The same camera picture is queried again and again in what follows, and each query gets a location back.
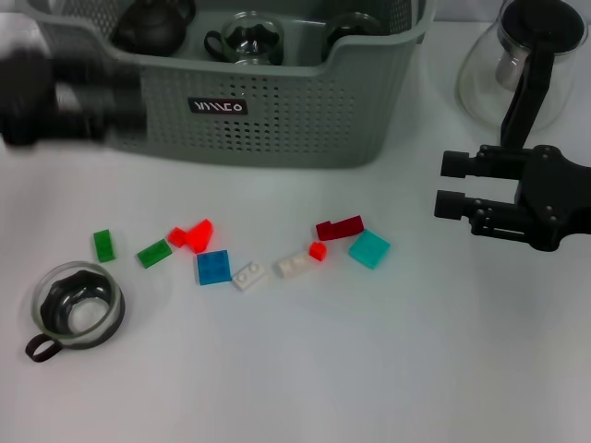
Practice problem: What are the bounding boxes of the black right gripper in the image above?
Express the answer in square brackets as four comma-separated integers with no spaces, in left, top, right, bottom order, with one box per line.
[432,144,591,253]

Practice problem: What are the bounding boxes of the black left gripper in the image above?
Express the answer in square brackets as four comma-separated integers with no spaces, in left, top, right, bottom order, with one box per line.
[0,45,148,150]

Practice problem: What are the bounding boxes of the grey perforated storage bin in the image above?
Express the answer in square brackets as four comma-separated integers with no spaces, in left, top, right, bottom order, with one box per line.
[27,0,438,170]

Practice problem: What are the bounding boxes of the dark clay teapot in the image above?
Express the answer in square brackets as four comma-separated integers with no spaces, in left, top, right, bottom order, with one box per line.
[113,0,198,59]

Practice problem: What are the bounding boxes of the teal square toy brick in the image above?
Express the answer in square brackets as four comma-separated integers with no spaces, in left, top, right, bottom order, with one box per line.
[347,229,392,270]

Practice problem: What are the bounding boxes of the dark red toy brick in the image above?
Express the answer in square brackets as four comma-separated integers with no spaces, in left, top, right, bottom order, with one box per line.
[315,215,365,242]

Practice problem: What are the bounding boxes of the green toy brick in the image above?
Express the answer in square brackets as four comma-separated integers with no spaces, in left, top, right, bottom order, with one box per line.
[92,229,116,263]
[136,238,173,269]

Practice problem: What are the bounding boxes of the red wedge toy brick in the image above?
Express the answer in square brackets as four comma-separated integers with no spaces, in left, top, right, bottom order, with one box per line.
[182,219,216,254]

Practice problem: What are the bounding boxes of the white toy brick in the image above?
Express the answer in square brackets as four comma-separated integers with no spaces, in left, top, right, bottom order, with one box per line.
[232,261,268,292]
[276,252,310,278]

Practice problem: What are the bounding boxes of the blue toy brick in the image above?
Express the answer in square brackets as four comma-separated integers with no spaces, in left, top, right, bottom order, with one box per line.
[197,249,232,286]

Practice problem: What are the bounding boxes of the glass teapot black handle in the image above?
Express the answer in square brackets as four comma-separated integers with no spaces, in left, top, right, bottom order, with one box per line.
[454,0,587,149]

